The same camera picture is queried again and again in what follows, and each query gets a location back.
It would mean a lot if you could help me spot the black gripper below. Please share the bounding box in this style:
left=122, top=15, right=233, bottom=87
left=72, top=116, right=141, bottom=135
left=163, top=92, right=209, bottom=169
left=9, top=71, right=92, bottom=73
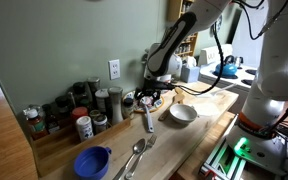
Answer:
left=136, top=78, right=165, bottom=105

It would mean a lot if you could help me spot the colourful patterned plate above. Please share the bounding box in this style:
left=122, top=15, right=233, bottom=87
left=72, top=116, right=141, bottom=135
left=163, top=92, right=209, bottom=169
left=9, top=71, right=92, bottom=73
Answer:
left=122, top=89, right=165, bottom=114

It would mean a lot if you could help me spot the small black-lidded jar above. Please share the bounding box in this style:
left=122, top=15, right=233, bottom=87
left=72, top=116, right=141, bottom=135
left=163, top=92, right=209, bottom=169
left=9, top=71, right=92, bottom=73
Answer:
left=122, top=97, right=135, bottom=119

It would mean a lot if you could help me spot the wooden spoon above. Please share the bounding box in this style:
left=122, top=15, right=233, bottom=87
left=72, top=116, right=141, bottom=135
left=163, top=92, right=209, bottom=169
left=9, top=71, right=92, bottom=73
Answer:
left=158, top=93, right=186, bottom=122

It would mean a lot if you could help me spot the flat wooden spatula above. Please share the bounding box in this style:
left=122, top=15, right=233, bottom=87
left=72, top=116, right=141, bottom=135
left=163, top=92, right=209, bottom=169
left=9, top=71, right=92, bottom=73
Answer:
left=173, top=86, right=185, bottom=96

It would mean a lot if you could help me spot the clear tall salt grinder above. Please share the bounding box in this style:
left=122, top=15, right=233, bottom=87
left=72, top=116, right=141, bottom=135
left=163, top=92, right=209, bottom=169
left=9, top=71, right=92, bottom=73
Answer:
left=107, top=86, right=124, bottom=125

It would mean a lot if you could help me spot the white bowl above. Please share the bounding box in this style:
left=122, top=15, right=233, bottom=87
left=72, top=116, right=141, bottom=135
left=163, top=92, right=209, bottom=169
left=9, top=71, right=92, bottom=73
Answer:
left=169, top=103, right=198, bottom=125

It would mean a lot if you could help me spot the metal ladle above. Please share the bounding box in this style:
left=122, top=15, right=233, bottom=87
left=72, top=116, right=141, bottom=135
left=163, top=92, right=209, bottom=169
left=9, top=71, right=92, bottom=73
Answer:
left=141, top=49, right=150, bottom=64

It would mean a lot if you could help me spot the blue tissue box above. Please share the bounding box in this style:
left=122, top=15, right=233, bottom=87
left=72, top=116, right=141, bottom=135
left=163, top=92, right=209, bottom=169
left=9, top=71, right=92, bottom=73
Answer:
left=179, top=64, right=201, bottom=84

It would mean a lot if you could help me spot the metal fork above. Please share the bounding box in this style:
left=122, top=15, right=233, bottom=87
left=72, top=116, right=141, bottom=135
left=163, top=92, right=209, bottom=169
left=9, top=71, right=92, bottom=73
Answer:
left=124, top=133, right=158, bottom=180

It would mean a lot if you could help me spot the white-lidded spice jar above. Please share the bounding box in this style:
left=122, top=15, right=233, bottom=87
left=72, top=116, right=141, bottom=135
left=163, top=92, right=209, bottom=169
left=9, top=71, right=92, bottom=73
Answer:
left=94, top=88, right=111, bottom=114

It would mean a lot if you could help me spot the metal spoon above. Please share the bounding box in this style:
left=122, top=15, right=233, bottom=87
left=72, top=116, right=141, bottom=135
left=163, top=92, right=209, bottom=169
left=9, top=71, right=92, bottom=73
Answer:
left=112, top=138, right=147, bottom=180

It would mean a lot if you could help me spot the white tissue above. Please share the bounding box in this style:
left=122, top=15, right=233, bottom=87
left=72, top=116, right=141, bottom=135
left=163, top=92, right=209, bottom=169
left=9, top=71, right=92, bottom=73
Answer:
left=184, top=55, right=198, bottom=69

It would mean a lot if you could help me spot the small glass spice jar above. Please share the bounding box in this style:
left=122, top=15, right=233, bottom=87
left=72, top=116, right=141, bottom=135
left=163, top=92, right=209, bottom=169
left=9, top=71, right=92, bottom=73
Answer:
left=88, top=109, right=102, bottom=121
left=93, top=114, right=109, bottom=135

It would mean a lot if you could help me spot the metal-lidded glass jar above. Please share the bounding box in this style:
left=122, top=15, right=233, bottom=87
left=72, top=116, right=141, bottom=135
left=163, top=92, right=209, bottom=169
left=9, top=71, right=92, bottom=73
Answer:
left=86, top=77, right=101, bottom=101

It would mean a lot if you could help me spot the white paper napkin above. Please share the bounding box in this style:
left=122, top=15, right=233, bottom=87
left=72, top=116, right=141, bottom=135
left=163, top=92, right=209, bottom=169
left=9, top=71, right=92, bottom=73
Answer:
left=191, top=100, right=222, bottom=118

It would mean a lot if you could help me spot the two-shelf wooden spice rack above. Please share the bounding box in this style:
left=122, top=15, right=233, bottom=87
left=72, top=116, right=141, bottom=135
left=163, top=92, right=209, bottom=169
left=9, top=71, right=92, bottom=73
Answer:
left=174, top=31, right=199, bottom=58

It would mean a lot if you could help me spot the tall dark spice jar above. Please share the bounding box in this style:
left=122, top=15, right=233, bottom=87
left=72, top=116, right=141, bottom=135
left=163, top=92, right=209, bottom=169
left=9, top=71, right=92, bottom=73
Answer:
left=72, top=82, right=88, bottom=108

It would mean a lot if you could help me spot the red-lidded spice jar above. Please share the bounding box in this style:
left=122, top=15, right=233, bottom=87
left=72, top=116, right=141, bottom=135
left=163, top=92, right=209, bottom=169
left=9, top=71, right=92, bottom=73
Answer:
left=71, top=106, right=89, bottom=122

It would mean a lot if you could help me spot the white printed shaker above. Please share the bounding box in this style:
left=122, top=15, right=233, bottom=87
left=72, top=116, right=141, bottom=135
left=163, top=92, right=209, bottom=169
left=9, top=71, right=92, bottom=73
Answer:
left=75, top=115, right=94, bottom=142

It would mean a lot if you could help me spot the white stove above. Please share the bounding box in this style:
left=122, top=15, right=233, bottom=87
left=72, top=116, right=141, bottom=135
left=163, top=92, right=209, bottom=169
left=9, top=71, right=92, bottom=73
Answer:
left=197, top=44, right=263, bottom=114

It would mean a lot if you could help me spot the blue kettle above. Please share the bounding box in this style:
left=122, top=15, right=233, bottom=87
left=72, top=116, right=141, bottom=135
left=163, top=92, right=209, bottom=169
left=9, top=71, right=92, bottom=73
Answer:
left=213, top=54, right=239, bottom=78

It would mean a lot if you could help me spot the black-lidded spice jar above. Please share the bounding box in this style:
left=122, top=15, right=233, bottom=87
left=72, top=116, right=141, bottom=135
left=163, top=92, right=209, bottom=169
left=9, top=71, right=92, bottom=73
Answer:
left=54, top=95, right=72, bottom=128

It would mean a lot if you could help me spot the blue measuring cup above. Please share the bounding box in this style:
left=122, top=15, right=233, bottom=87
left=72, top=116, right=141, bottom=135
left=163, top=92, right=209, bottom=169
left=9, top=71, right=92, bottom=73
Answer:
left=73, top=145, right=113, bottom=180

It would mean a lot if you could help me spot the three-shelf wooden spice rack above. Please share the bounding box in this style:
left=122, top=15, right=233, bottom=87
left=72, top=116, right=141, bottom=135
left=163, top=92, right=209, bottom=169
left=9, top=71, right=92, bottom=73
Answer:
left=166, top=0, right=197, bottom=23

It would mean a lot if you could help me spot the small silver kettle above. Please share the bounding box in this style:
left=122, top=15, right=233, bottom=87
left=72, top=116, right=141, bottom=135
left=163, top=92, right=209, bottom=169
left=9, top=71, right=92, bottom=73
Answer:
left=233, top=55, right=245, bottom=69

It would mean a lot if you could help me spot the dark sauce bottle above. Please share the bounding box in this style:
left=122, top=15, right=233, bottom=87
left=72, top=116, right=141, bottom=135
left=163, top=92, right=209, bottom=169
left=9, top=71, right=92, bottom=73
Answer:
left=42, top=103, right=60, bottom=134

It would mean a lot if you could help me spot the wooden spice tray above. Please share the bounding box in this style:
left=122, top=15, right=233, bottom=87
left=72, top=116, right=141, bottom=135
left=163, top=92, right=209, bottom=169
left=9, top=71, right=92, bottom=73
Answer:
left=29, top=117, right=132, bottom=178

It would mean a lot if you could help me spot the white refrigerator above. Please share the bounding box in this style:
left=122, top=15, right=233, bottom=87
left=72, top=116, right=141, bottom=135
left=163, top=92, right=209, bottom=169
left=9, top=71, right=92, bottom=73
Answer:
left=232, top=0, right=268, bottom=68

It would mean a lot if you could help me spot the orange sauce bottle white cap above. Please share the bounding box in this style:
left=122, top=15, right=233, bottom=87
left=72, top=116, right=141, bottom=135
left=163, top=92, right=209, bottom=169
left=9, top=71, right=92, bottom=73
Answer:
left=24, top=107, right=48, bottom=140

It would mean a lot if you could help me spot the white wall outlet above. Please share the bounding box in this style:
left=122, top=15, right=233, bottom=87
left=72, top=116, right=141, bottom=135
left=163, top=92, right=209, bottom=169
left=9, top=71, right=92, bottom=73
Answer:
left=108, top=59, right=121, bottom=81

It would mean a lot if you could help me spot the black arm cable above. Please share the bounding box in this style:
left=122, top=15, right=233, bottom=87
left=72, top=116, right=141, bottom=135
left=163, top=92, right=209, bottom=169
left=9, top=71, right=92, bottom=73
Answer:
left=173, top=0, right=288, bottom=97

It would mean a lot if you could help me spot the aluminium mounting frame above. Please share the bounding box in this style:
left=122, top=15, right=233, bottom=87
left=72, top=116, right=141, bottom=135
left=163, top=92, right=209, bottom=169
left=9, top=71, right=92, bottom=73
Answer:
left=198, top=116, right=288, bottom=178

